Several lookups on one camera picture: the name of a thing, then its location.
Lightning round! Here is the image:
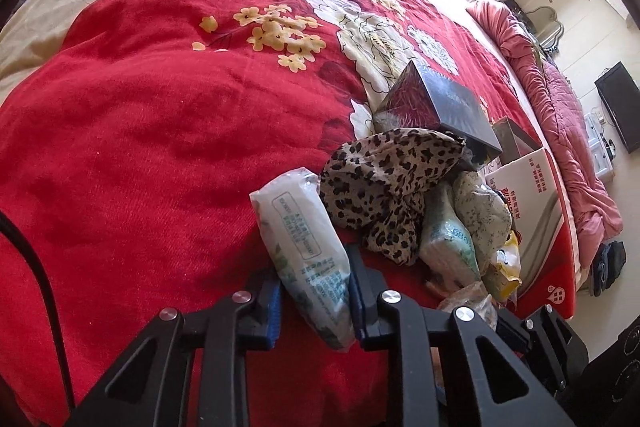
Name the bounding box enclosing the white green tissue pack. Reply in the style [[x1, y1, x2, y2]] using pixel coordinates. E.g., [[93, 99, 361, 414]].
[[249, 167, 357, 353]]

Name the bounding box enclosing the clear plastic bag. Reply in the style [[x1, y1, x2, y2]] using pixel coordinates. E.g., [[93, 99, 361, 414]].
[[437, 281, 498, 333]]

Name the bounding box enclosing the grey shallow box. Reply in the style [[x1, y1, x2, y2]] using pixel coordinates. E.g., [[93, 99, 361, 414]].
[[492, 117, 540, 165]]

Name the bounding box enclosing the black cable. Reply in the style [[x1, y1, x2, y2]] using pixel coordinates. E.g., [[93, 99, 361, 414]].
[[0, 212, 76, 413]]

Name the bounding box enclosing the pink quilt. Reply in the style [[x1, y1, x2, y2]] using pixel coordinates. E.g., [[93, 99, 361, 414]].
[[466, 0, 623, 243]]

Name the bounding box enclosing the pale green tissue pack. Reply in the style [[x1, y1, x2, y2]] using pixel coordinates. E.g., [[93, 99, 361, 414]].
[[419, 181, 482, 295]]

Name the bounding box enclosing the black cardboard box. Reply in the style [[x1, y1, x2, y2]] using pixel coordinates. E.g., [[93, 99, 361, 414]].
[[372, 59, 503, 162]]

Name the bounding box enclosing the black television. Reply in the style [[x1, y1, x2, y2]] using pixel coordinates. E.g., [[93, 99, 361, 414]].
[[594, 61, 640, 154]]

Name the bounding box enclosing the yellow packet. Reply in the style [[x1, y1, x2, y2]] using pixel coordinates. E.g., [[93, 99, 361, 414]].
[[482, 231, 522, 305]]

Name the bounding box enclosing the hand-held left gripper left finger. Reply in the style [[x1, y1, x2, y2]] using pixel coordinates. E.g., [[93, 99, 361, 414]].
[[65, 268, 284, 427]]

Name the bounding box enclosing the red and white box lid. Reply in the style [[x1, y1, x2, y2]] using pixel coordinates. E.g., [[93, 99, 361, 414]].
[[484, 147, 578, 320]]

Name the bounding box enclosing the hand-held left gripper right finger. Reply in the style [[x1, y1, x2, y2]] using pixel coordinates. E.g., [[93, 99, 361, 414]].
[[345, 244, 576, 427]]

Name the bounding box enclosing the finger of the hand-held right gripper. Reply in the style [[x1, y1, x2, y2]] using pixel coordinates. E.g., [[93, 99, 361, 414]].
[[495, 307, 532, 354], [522, 304, 590, 390]]

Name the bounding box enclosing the red floral blanket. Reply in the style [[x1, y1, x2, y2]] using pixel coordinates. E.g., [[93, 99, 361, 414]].
[[0, 0, 546, 427]]

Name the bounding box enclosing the dark clothes pile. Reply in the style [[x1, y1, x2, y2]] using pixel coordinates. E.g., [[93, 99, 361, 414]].
[[592, 241, 627, 298]]

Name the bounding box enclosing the white cabinet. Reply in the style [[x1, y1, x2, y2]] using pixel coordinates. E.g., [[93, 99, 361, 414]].
[[582, 109, 618, 180]]

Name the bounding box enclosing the vanity mirror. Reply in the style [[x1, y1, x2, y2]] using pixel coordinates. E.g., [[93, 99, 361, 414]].
[[525, 6, 566, 52]]

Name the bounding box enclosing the floral white pouch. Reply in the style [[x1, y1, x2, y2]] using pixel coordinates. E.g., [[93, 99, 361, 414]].
[[452, 171, 513, 260]]

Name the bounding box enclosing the leopard print cloth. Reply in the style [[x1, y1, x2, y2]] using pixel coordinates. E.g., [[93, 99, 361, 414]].
[[320, 127, 468, 267]]

